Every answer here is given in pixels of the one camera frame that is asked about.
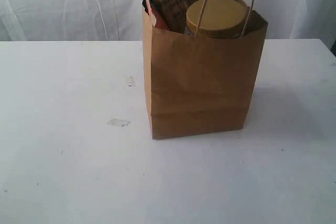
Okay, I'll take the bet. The brown paper bag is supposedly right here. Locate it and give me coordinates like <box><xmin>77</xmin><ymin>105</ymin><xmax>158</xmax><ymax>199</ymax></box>
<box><xmin>143</xmin><ymin>0</ymin><xmax>268</xmax><ymax>140</ymax></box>

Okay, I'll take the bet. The brown red paper pouch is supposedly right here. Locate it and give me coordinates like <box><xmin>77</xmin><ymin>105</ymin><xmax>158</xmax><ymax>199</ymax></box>
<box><xmin>142</xmin><ymin>0</ymin><xmax>170</xmax><ymax>30</ymax></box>

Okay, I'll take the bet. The nut jar gold lid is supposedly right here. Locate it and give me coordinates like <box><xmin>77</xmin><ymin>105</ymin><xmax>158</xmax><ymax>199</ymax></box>
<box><xmin>186</xmin><ymin>0</ymin><xmax>247</xmax><ymax>39</ymax></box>

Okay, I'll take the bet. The clear tape scrap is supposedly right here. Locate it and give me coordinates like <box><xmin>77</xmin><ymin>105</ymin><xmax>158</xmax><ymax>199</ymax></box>
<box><xmin>108</xmin><ymin>118</ymin><xmax>131</xmax><ymax>127</ymax></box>

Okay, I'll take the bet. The white backdrop curtain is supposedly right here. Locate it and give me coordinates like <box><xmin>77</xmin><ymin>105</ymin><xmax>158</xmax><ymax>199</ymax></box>
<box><xmin>1</xmin><ymin>0</ymin><xmax>335</xmax><ymax>47</ymax></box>

